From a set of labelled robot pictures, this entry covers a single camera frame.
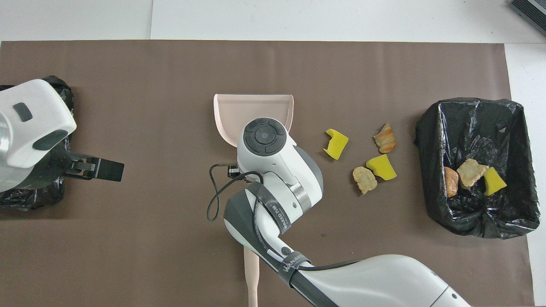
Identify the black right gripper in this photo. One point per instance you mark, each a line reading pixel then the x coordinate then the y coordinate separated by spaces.
pixel 233 172

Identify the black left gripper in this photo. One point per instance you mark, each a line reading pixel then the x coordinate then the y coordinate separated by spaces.
pixel 51 166

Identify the pink plastic dustpan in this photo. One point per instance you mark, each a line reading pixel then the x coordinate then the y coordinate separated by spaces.
pixel 256 106

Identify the yellow notched sponge piece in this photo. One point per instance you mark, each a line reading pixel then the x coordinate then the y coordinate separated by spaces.
pixel 337 145

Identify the pale biscuit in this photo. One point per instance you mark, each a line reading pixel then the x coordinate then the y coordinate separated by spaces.
pixel 364 180

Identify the yellow trapezoid sponge piece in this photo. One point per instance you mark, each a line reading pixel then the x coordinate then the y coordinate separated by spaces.
pixel 381 167

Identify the sliced toasted bread piece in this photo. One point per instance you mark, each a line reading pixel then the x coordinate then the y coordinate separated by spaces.
pixel 385 138

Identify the golden brown bread roll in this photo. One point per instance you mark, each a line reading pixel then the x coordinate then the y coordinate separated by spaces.
pixel 451 182

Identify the pale crusty bread chunk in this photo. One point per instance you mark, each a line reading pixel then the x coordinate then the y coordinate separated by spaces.
pixel 471 172

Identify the small yellow sponge piece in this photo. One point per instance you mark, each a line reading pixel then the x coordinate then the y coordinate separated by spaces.
pixel 494 181

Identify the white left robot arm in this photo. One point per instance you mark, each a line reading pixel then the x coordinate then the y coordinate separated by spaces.
pixel 34 119

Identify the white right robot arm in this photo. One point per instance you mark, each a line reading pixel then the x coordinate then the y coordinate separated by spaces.
pixel 384 281

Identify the black bag lined bin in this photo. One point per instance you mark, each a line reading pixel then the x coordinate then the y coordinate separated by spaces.
pixel 64 91
pixel 482 128

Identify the brown table mat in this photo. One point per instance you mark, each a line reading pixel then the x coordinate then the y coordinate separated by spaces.
pixel 170 64

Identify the grey ribbed device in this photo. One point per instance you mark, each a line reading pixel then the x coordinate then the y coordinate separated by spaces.
pixel 531 10

